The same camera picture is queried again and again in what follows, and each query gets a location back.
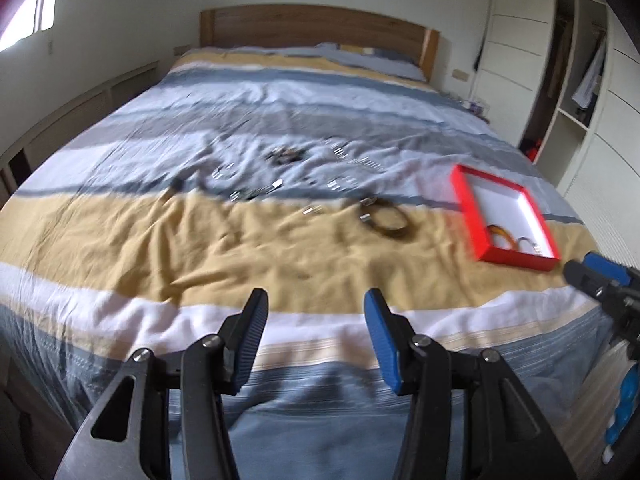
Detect dark beaded bracelet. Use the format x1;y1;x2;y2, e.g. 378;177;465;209
267;146;305;165

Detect red cardboard box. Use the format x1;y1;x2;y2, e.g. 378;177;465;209
449;162;562;273

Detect striped blue yellow blanket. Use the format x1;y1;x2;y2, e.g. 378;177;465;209
0;45;616;480

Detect silver jewelry pieces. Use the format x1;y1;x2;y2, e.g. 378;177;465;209
210;137;386;223

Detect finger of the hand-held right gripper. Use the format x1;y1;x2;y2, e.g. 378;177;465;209
562;259;623;306
584;251;633;286

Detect person's right hand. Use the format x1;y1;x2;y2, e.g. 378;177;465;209
602;360;640;461

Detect amber orange bangle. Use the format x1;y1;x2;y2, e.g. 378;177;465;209
487;224;518;250

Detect window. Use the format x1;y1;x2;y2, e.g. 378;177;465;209
0;0;83;51

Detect wooden headboard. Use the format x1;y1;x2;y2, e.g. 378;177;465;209
200;4;441;83

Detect hanging light shirt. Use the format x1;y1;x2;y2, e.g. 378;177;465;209
571;35;607;111

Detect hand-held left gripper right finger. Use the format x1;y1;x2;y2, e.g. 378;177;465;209
363;288;568;480

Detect white wardrobe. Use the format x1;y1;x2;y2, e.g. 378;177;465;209
470;0;640;241

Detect grey blue pillow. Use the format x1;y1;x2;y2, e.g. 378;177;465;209
315;41;431;82

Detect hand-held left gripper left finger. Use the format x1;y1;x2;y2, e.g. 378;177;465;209
52;287;271;480

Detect dark brown bangle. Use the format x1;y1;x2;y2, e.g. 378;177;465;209
369;199;417;242

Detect low white cabinet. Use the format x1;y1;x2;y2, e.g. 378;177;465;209
0;60;161;201

